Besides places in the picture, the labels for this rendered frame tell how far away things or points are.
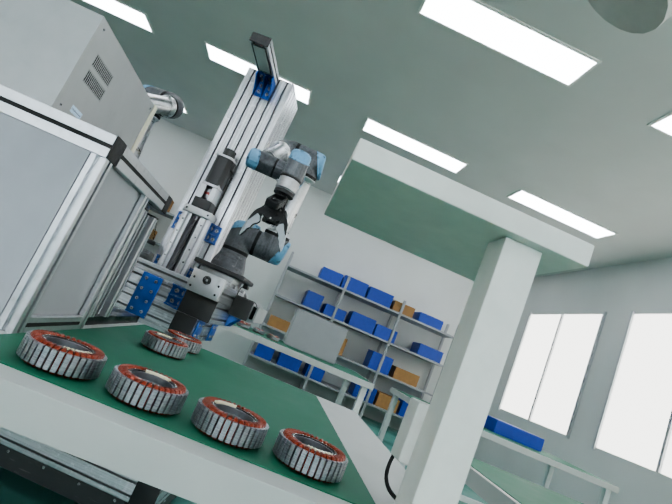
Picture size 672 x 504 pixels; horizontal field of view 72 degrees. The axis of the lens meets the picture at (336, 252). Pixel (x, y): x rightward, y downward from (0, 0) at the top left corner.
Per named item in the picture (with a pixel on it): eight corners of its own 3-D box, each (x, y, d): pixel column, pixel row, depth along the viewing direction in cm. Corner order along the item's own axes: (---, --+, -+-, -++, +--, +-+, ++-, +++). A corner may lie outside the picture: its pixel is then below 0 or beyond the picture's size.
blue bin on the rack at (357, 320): (343, 323, 782) (349, 311, 786) (366, 333, 785) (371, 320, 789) (347, 324, 741) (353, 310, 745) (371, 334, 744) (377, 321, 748)
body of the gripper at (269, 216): (281, 231, 159) (295, 200, 162) (279, 224, 151) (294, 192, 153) (261, 223, 160) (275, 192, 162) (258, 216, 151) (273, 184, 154)
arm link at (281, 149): (278, 131, 208) (250, 142, 162) (300, 141, 209) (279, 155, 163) (269, 155, 212) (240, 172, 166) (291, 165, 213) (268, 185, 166)
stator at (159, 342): (190, 364, 113) (196, 350, 113) (146, 351, 106) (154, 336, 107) (175, 352, 121) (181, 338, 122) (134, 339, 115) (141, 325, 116)
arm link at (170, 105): (192, 125, 215) (116, 115, 168) (172, 118, 217) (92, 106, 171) (198, 100, 212) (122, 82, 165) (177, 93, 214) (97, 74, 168)
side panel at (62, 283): (69, 324, 101) (137, 194, 107) (82, 329, 101) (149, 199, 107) (-7, 327, 73) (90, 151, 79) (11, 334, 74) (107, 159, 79)
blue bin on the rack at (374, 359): (362, 364, 777) (368, 349, 782) (381, 372, 779) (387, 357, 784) (367, 367, 736) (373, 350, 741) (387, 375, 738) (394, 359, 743)
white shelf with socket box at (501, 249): (238, 407, 90) (329, 199, 98) (410, 478, 92) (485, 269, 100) (217, 465, 55) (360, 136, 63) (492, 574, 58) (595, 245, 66)
